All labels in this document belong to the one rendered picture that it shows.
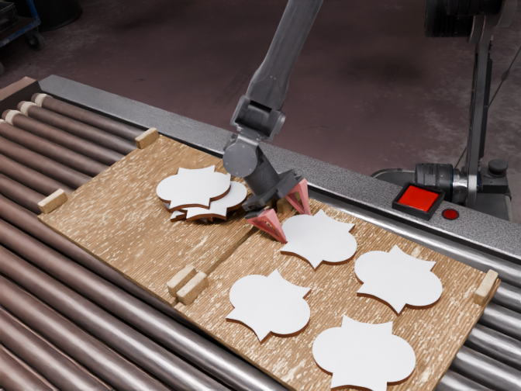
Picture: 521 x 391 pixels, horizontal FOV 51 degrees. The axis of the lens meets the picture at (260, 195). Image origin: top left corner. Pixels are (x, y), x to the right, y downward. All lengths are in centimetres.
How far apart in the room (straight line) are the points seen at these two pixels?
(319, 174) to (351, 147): 165
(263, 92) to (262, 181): 16
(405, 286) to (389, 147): 195
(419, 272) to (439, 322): 9
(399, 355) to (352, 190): 41
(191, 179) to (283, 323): 38
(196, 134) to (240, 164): 49
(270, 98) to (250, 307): 35
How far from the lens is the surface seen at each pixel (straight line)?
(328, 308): 91
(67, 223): 119
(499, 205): 218
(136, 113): 152
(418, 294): 92
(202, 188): 108
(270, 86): 92
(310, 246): 98
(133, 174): 125
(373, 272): 94
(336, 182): 116
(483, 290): 92
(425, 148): 283
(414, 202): 110
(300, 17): 86
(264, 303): 91
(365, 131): 294
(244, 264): 98
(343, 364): 83
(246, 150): 89
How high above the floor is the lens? 165
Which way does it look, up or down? 40 degrees down
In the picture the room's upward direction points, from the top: 9 degrees counter-clockwise
